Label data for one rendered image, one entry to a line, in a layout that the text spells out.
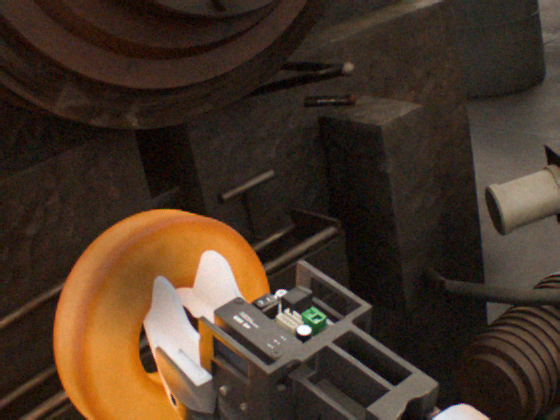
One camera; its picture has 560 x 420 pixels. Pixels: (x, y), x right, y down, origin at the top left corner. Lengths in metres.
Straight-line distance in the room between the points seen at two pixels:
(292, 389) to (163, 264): 0.14
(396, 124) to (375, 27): 0.16
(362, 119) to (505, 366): 0.32
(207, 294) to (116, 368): 0.07
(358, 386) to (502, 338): 0.60
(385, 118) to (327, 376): 0.54
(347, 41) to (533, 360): 0.43
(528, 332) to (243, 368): 0.64
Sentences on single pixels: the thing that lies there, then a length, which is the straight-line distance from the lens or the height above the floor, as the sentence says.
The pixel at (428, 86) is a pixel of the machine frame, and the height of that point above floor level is 0.77.
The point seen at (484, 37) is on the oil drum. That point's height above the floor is 0.26.
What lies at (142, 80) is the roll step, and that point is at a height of 0.94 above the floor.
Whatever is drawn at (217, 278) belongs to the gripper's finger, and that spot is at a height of 0.87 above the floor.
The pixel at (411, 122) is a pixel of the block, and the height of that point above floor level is 0.79.
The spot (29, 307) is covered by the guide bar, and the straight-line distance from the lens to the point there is 0.81.
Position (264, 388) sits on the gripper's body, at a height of 0.86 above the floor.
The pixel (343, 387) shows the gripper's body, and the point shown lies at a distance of 0.43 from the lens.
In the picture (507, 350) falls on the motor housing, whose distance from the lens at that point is 1.00.
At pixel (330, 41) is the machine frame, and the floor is 0.87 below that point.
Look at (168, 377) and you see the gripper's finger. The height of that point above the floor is 0.83.
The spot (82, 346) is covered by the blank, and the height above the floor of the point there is 0.85.
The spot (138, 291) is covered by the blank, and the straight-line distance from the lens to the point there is 0.51.
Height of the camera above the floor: 1.10
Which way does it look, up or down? 23 degrees down
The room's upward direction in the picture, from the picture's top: 12 degrees counter-clockwise
